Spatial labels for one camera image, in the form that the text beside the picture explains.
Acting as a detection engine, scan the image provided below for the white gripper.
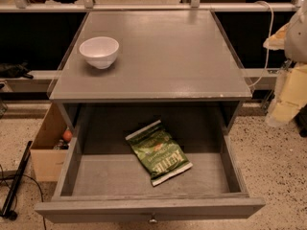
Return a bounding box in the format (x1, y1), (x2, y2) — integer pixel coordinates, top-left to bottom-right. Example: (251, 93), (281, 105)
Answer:
(263, 24), (307, 127)

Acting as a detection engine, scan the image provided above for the green jalapeno chip bag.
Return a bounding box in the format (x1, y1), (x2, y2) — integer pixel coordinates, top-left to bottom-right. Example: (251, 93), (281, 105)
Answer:
(126, 120), (193, 187)

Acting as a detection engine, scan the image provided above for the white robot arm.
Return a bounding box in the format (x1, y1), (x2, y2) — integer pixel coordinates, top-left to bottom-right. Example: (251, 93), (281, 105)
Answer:
(263, 5), (307, 127)

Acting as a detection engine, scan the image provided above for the grey open drawer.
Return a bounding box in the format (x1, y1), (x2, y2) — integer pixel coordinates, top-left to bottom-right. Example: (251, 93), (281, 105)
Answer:
(35, 103), (265, 223)

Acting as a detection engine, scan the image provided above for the grey wooden cabinet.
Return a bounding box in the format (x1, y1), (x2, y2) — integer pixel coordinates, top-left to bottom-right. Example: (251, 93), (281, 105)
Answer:
(50, 11), (251, 132)

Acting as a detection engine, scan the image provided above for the white bowl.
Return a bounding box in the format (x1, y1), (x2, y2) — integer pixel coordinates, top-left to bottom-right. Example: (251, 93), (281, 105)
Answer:
(79, 36), (119, 69)

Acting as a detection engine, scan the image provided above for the orange ball in box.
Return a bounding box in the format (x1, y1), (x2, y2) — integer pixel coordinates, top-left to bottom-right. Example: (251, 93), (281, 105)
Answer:
(62, 130), (72, 143)

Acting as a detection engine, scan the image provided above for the cardboard box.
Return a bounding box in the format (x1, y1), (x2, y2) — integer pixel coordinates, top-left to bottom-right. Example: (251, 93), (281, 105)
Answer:
(31, 103), (71, 182)

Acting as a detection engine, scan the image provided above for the black floor bar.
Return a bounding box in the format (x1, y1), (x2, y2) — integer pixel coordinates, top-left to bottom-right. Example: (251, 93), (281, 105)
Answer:
(0, 141), (32, 221)

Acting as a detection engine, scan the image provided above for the black object on ledge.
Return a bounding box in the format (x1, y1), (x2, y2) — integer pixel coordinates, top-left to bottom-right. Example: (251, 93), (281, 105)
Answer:
(0, 62), (34, 79)

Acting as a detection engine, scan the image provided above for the black floor cable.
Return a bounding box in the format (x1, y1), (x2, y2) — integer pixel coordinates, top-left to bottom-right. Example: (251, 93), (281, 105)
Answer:
(0, 163), (48, 230)

